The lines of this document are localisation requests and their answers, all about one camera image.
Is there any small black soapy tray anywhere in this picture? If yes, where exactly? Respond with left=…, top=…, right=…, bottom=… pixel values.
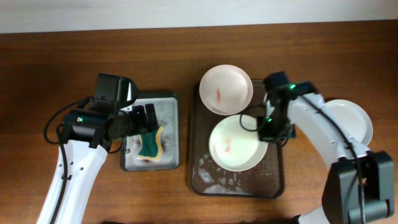
left=120, top=91, right=180, bottom=172

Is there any pale blue-white plate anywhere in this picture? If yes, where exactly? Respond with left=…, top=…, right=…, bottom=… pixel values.
left=325, top=100, right=373, bottom=145

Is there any pink stained plate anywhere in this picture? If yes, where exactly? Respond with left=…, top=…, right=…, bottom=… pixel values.
left=199, top=65, right=254, bottom=116

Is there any large white stained plate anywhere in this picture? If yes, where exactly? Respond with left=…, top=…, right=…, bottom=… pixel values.
left=208, top=114, right=268, bottom=172

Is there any green and yellow sponge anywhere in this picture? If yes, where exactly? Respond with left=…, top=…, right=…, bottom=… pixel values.
left=137, top=127, right=164, bottom=161

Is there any large brown serving tray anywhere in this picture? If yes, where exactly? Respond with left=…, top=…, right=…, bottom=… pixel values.
left=188, top=84, right=285, bottom=199

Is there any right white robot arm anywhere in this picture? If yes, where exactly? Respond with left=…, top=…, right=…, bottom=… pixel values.
left=256, top=72, right=395, bottom=224

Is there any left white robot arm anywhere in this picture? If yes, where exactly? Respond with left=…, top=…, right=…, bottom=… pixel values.
left=37, top=73, right=158, bottom=223

